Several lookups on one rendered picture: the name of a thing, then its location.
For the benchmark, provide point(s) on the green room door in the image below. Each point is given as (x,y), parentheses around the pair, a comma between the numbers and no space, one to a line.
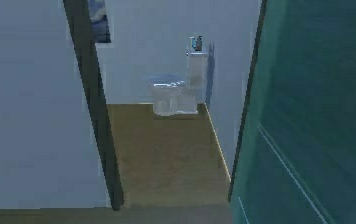
(306,126)

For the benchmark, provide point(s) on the small dark figurine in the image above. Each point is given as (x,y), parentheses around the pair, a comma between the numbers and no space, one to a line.
(199,44)

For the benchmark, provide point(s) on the small blue bottle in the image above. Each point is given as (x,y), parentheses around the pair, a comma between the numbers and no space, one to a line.
(193,43)

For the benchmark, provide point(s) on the white toilet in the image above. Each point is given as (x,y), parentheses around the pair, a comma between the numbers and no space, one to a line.
(177,95)

